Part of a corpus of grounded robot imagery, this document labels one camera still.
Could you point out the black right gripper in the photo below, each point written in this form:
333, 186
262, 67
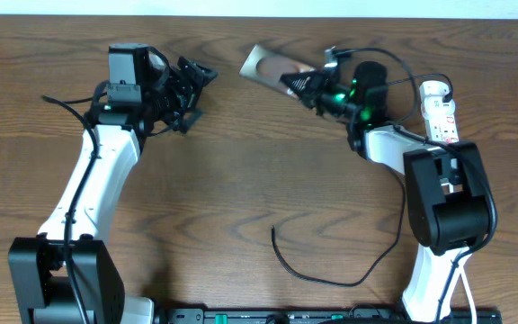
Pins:
315, 82

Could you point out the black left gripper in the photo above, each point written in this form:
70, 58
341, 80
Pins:
189, 93

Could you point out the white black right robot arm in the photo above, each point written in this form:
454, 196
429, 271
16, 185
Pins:
450, 206

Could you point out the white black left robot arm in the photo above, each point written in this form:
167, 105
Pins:
65, 273

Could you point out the white charger plug adapter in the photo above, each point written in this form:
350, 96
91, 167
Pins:
433, 88

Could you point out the white power strip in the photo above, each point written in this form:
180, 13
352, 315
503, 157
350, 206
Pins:
439, 119

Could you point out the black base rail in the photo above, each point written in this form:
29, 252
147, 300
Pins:
357, 314

